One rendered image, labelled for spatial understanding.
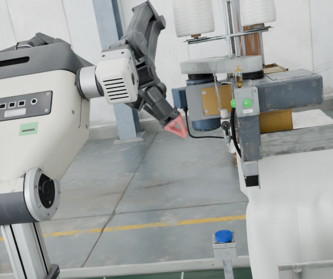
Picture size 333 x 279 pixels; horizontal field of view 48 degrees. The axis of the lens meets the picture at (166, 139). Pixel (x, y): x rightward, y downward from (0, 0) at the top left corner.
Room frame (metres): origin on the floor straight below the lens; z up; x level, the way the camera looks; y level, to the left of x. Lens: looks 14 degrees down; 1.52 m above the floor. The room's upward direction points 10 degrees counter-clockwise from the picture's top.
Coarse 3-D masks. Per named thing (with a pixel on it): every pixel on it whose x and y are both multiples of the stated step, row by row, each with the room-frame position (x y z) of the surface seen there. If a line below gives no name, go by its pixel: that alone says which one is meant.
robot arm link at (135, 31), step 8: (136, 8) 1.53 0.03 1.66; (144, 8) 1.50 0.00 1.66; (152, 8) 1.55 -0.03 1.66; (136, 16) 1.43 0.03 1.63; (144, 16) 1.45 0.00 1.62; (152, 16) 1.60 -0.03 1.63; (136, 24) 1.34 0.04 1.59; (144, 24) 1.41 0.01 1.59; (128, 32) 1.30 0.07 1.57; (136, 32) 1.27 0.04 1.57; (144, 32) 1.38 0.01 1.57; (128, 40) 1.19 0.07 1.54; (136, 40) 1.18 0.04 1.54; (144, 40) 1.26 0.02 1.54; (136, 48) 1.18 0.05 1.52; (144, 48) 1.23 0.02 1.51; (136, 56) 1.20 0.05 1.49
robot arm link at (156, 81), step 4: (152, 68) 1.25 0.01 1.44; (152, 72) 1.23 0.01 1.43; (152, 76) 1.23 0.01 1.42; (156, 76) 1.25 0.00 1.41; (156, 80) 1.24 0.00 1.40; (148, 84) 1.24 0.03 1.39; (152, 84) 1.24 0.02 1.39; (156, 84) 1.29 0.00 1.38; (160, 84) 1.32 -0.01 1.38; (164, 84) 1.34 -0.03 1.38; (140, 88) 1.25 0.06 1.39; (160, 88) 1.29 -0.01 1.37; (164, 88) 1.32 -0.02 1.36; (160, 92) 1.29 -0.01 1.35; (164, 92) 1.31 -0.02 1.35
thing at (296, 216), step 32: (288, 160) 1.39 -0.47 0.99; (320, 160) 1.37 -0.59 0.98; (256, 192) 1.41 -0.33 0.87; (288, 192) 1.38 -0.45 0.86; (320, 192) 1.35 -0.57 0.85; (256, 224) 1.35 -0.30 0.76; (288, 224) 1.32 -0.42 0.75; (320, 224) 1.30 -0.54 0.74; (256, 256) 1.35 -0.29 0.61; (288, 256) 1.31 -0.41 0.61; (320, 256) 1.29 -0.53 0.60
